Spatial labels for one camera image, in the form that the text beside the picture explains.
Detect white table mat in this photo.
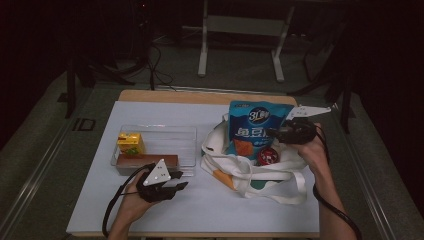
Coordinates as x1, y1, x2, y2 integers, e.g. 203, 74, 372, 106
65, 100, 321, 234

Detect metal floor rail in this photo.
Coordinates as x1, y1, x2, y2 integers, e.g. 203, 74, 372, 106
328, 103, 398, 240
0, 109, 84, 234

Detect yellow drink carton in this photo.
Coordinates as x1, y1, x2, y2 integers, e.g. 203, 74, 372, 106
116, 132, 147, 157

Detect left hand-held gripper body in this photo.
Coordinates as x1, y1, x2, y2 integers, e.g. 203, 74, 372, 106
135, 158, 174, 203

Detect person's right hand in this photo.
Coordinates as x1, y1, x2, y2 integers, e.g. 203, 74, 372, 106
296, 123, 329, 168

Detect black metal stand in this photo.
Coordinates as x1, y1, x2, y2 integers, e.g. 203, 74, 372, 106
288, 33, 356, 134

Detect black floor cables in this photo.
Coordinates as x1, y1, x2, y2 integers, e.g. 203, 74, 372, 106
145, 43, 178, 92

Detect red round tin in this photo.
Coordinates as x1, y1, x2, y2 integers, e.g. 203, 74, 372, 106
256, 147, 283, 167

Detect person's left hand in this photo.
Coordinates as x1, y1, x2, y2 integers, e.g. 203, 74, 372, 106
114, 173, 154, 228

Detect black tripod stand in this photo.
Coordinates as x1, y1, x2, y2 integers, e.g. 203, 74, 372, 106
64, 49, 136, 119

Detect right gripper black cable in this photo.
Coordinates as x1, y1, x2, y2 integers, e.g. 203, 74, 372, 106
311, 124, 363, 240

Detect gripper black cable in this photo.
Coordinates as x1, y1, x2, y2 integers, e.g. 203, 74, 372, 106
101, 163, 151, 238
311, 124, 363, 240

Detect white tote bag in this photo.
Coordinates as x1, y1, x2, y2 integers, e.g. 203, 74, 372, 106
200, 113, 314, 205

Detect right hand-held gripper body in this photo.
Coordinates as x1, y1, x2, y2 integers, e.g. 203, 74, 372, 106
277, 105, 333, 145

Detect wooden table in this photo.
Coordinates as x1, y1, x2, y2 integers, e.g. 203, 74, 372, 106
65, 89, 321, 239

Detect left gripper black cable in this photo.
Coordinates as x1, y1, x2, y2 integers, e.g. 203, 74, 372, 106
101, 163, 151, 238

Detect brown box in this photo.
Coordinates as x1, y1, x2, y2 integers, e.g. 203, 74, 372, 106
115, 153, 180, 176

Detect clear plastic container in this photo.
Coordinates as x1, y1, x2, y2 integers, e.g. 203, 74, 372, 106
110, 124, 198, 178

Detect white metal stand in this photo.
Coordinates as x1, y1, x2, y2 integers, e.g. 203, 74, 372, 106
197, 0, 296, 83

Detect blue snack bag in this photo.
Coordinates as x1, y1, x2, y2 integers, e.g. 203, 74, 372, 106
227, 100, 296, 160

